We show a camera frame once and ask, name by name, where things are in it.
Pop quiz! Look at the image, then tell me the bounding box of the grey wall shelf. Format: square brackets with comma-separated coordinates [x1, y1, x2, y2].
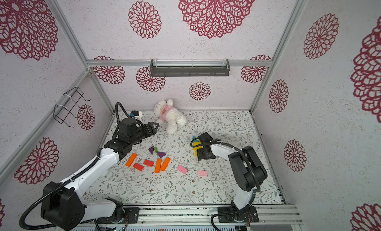
[149, 59, 231, 77]

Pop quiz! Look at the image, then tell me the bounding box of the black wire wall rack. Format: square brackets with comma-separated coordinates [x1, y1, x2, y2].
[53, 87, 91, 128]

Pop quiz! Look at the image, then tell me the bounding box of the right red block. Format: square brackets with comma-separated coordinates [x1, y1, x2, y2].
[143, 160, 155, 167]

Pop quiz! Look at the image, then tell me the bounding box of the light pink block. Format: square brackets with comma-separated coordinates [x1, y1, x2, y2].
[197, 170, 208, 176]

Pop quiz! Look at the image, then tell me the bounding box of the white teddy bear pink shirt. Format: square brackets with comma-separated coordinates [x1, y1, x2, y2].
[154, 99, 187, 134]

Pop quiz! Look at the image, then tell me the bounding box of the middle orange long block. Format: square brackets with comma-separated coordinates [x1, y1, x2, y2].
[154, 159, 162, 173]

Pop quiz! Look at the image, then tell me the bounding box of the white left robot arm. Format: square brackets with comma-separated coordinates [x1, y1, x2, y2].
[19, 117, 159, 231]

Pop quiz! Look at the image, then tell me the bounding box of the left red block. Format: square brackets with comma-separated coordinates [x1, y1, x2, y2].
[133, 163, 144, 171]

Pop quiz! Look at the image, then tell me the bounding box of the left orange long block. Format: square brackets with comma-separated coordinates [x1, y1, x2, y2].
[125, 153, 137, 167]

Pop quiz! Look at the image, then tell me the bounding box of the purple triangle block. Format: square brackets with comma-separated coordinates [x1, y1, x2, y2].
[148, 147, 154, 155]
[157, 152, 166, 158]

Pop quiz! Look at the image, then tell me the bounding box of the magenta pink block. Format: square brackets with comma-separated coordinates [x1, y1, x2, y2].
[177, 165, 188, 174]

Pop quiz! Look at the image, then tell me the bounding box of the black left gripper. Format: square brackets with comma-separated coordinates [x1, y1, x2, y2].
[130, 121, 159, 146]

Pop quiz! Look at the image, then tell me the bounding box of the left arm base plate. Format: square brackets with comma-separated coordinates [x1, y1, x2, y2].
[97, 207, 140, 225]

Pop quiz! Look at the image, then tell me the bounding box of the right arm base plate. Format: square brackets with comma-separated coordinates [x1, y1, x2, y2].
[217, 206, 259, 223]

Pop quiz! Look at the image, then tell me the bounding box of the orange long block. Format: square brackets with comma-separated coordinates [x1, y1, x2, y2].
[154, 159, 162, 173]
[160, 157, 171, 171]
[125, 153, 137, 167]

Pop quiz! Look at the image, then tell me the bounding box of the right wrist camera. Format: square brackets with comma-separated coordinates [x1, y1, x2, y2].
[198, 132, 213, 143]

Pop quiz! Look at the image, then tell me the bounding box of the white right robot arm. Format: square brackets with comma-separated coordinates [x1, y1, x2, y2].
[196, 142, 268, 231]

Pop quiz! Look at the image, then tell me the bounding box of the right orange long block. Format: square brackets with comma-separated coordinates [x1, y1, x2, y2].
[160, 157, 171, 171]

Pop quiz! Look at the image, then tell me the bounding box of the red block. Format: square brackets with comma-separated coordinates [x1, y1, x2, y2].
[143, 160, 155, 167]
[133, 163, 144, 171]

